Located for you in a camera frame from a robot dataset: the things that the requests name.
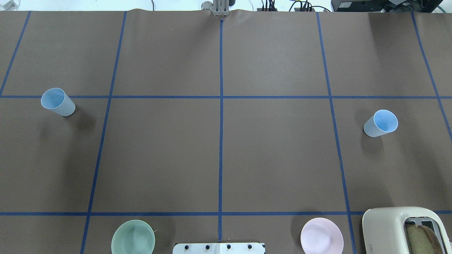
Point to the blue cup from toaster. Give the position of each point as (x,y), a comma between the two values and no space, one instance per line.
(57,101)

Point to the pink plastic bowl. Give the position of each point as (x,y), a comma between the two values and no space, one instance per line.
(321,236)

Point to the green plastic bowl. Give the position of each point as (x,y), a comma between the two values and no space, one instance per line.
(133,237)

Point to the blue cup near toaster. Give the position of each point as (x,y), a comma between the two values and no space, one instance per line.
(381,123)

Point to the cream two-slot toaster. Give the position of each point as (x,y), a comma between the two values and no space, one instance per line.
(384,229)

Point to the toast bread slice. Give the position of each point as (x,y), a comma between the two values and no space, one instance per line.
(422,240)

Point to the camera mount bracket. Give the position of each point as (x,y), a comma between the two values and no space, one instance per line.
(219,8)

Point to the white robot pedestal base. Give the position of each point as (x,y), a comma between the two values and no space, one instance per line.
(220,248)

